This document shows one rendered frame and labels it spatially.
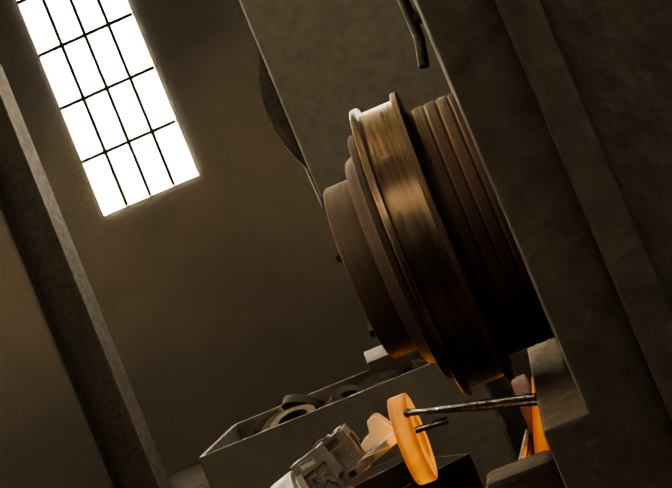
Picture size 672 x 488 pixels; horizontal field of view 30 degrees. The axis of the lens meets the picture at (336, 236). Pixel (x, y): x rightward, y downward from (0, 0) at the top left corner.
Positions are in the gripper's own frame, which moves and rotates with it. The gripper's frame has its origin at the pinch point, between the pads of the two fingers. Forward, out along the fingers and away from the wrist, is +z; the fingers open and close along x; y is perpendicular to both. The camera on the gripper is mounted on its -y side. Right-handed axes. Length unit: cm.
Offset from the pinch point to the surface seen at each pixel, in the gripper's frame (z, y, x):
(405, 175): 28, 31, -40
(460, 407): 13.3, 0.6, -31.9
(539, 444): 12, -23, 44
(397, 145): 30, 35, -37
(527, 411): 12, -18, 62
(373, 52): 35, 92, 240
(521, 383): 15, -14, 67
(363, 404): -43, -3, 215
